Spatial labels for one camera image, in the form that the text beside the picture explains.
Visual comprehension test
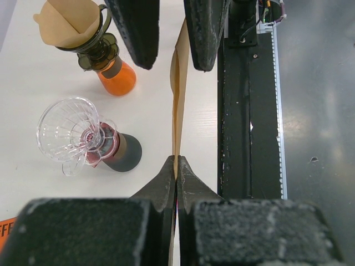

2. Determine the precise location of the clear glass dripper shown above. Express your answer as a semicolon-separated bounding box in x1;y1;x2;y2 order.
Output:
36;96;119;176

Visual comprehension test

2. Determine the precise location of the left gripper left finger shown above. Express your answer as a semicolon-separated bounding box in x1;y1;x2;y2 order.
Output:
1;156;176;265

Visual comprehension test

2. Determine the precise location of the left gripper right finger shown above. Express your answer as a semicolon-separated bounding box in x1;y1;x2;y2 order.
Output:
177;156;344;265

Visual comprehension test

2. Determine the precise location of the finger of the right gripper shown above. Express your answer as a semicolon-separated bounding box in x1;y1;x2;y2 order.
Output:
184;0;230;71
105;0;160;70

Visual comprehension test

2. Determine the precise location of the orange coffee filter box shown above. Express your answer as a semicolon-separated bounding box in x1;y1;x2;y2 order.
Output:
0;217;17;250

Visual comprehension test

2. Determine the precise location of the orange glass carafe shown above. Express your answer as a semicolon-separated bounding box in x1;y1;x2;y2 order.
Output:
97;56;136;96

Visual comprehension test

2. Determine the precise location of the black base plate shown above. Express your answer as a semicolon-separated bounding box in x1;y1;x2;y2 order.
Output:
216;0;283;200

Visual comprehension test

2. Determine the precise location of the grey cable duct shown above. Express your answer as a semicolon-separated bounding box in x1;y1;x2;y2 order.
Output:
257;23;288;200

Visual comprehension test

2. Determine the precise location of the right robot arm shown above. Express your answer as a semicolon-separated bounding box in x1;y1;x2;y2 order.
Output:
105;1;256;71

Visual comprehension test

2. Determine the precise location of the brown paper coffee filter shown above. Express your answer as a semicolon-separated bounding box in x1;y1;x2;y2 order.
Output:
33;0;100;49

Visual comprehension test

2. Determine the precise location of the black red carafe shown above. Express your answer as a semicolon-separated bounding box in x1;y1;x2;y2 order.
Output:
86;122;142;172

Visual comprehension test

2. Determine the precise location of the dark green dripper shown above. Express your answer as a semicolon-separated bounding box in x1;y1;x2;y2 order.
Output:
58;4;122;72

